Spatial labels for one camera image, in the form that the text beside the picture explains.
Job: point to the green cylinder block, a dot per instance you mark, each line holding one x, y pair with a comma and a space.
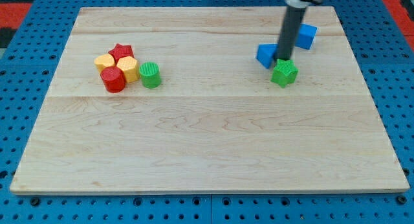
150, 75

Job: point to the blue cube block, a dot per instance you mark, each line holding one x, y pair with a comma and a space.
306, 36

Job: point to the blue triangle block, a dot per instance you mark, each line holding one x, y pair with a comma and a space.
265, 54

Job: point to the yellow pentagon block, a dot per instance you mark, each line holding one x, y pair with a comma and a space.
103, 61

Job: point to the red cylinder block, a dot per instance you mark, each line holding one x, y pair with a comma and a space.
113, 79

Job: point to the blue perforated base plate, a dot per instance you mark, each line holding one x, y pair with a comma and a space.
381, 49

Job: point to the yellow hexagon block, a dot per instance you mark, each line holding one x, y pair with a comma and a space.
129, 66

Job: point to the red star block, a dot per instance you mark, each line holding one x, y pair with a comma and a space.
121, 51

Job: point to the green star block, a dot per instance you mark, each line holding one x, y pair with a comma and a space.
284, 73

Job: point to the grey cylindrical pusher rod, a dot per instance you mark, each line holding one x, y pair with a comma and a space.
289, 32

